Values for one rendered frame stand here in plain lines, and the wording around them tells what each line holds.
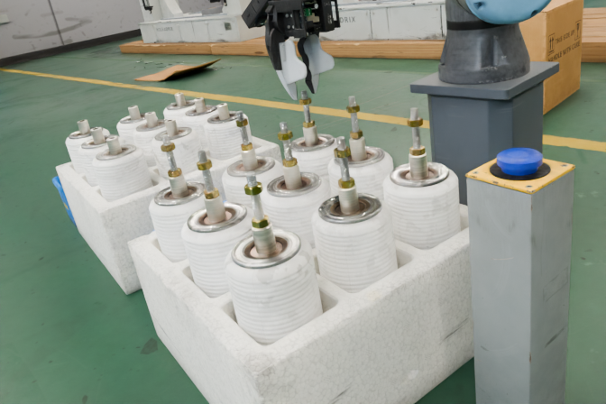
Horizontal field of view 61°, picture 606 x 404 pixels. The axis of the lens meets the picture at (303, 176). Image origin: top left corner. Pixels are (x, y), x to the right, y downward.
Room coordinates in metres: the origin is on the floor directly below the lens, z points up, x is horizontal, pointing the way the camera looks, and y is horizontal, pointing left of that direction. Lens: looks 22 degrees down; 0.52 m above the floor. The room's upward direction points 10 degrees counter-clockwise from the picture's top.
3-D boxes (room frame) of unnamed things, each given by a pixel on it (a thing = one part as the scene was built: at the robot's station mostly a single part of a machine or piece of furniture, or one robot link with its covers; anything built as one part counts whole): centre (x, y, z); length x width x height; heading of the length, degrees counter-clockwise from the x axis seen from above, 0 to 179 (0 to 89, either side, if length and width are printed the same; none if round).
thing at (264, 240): (0.49, 0.05, 0.26); 0.02 x 0.02 x 0.03
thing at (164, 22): (4.71, 0.57, 0.45); 1.61 x 0.57 x 0.74; 39
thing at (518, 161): (0.44, -0.20, 0.32); 0.04 x 0.04 x 0.02
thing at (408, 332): (0.65, 0.01, 0.09); 0.39 x 0.39 x 0.18; 32
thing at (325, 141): (0.81, -0.02, 0.25); 0.08 x 0.08 x 0.01
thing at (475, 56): (0.89, -0.34, 0.35); 0.15 x 0.15 x 0.10
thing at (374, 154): (0.71, -0.09, 0.25); 0.08 x 0.08 x 0.01
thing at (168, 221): (0.69, 0.18, 0.16); 0.10 x 0.10 x 0.18
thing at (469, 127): (0.89, -0.34, 0.15); 0.19 x 0.19 x 0.30; 39
